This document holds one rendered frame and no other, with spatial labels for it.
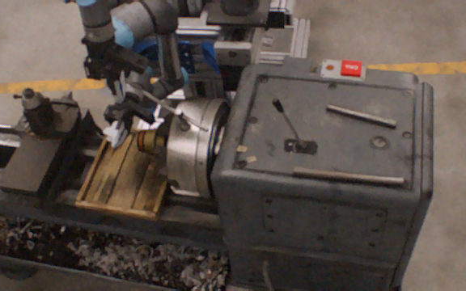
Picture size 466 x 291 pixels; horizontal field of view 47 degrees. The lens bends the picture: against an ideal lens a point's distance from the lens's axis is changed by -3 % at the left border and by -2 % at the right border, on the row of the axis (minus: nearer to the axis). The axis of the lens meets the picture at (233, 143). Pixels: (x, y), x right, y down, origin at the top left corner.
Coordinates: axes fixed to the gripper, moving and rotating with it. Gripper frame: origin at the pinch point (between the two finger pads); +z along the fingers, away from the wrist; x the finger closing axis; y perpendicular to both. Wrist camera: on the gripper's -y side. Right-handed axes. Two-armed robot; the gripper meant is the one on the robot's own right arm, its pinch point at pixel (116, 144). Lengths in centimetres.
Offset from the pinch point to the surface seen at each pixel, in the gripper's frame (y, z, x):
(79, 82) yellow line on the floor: 105, -123, -105
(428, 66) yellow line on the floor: -115, -164, -108
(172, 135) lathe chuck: -23.9, 4.4, 13.4
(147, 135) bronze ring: -11.3, -2.2, 3.6
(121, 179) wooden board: 3.4, 1.2, -19.5
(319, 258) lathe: -69, 18, -23
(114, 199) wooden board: 3.2, 9.5, -19.6
